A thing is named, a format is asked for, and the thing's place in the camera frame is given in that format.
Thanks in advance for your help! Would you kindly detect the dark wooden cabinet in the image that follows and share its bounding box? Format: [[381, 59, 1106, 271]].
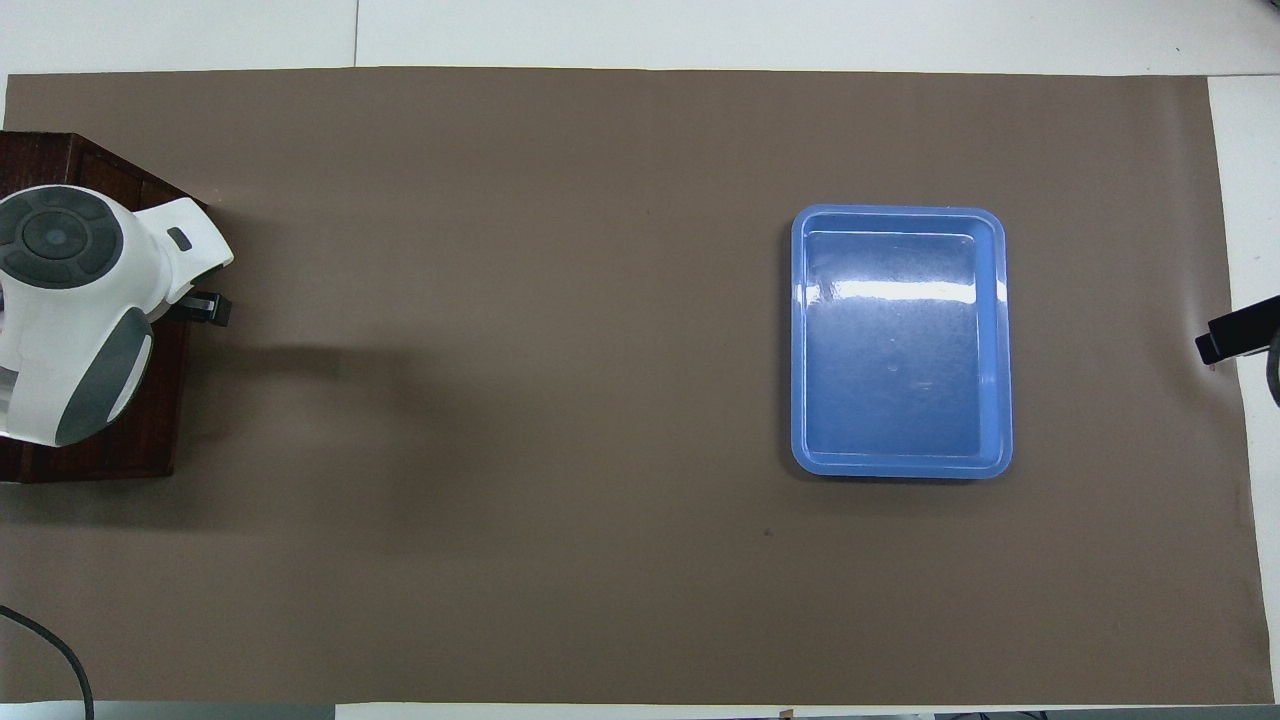
[[0, 132, 208, 484]]

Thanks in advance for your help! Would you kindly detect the brown table mat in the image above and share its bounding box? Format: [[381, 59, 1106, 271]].
[[0, 66, 1276, 706]]

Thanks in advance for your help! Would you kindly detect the blue plastic tray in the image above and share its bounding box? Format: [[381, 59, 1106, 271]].
[[790, 205, 1014, 481]]

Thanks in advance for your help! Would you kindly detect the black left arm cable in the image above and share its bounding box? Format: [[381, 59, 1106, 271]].
[[0, 605, 96, 720]]

